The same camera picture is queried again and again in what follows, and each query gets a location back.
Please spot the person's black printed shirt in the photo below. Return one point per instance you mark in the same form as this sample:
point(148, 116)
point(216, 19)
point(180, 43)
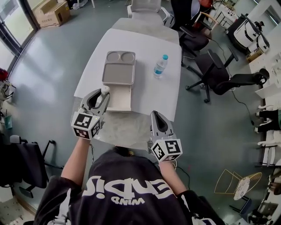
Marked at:
point(123, 175)

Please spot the large cardboard box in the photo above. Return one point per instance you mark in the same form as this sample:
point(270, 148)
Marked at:
point(52, 18)

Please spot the black mesh-back office chair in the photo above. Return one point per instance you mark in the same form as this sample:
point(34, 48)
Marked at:
point(219, 74)

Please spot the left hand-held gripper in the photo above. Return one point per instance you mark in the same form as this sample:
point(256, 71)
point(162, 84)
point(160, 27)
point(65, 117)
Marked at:
point(84, 124)

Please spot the white shelf unit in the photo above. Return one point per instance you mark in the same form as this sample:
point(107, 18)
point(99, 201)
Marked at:
point(269, 83)

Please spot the white box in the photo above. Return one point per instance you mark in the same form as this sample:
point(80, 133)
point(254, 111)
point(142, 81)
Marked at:
point(119, 72)

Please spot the person's left forearm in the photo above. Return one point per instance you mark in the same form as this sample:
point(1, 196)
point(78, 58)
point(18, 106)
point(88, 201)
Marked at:
point(74, 162)

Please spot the red bag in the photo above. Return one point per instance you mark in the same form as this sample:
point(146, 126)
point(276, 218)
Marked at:
point(3, 73)

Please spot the white plastic chair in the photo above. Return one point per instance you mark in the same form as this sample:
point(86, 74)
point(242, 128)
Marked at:
point(271, 149)

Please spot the black-framed glass window wall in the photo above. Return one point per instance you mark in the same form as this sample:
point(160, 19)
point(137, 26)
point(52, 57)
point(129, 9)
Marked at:
point(13, 17)

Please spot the clear water bottle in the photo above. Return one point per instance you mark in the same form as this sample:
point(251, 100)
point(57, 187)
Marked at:
point(159, 67)

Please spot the white and black equipment case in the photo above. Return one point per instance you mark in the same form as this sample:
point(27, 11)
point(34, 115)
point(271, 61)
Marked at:
point(263, 42)
point(246, 33)

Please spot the white office chair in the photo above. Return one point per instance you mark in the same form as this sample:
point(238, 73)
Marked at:
point(147, 11)

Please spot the blue chair with black legs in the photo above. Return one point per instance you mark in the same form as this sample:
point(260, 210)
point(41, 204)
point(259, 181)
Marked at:
point(246, 207)

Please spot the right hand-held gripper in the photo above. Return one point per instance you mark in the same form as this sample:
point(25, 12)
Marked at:
point(168, 150)

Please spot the wooden-armed chair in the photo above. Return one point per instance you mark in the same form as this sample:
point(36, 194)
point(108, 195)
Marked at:
point(208, 19)

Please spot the person's right forearm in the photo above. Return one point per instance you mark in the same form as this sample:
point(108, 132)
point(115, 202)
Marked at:
point(172, 178)

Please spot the grey table with black legs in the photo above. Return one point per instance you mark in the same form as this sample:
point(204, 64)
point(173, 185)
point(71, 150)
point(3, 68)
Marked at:
point(127, 131)

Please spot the round patterned cushion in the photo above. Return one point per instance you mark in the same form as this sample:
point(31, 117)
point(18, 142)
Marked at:
point(241, 189)

